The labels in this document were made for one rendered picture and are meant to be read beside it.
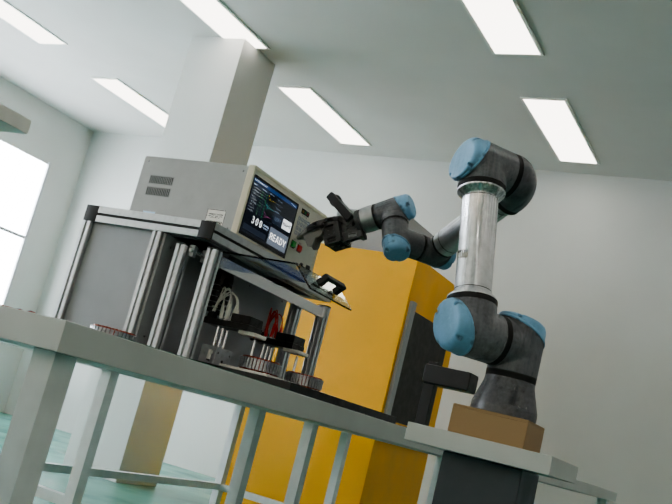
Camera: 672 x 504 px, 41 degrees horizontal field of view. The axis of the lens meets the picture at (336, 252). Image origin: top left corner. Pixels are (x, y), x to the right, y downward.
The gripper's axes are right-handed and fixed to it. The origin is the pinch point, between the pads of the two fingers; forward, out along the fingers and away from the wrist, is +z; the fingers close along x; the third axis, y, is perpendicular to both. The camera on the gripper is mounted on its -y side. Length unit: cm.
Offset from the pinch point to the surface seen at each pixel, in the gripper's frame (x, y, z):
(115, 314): -41, 24, 37
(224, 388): -72, 61, -13
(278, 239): -8.2, 3.0, 3.3
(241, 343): 5.7, 25.2, 27.1
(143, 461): 299, -16, 284
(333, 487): 273, 33, 129
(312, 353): 21.1, 29.3, 11.5
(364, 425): -5, 60, -13
